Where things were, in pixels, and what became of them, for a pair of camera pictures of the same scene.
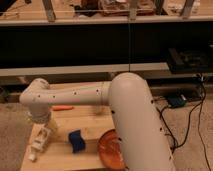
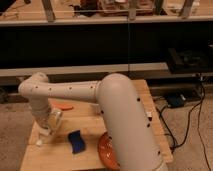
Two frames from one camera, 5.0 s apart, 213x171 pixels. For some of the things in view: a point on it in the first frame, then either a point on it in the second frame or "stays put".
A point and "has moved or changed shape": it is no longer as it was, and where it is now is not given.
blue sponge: (77, 142) stays put
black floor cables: (174, 147) stays put
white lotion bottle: (38, 139) has moved or changed shape
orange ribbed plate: (110, 151) stays put
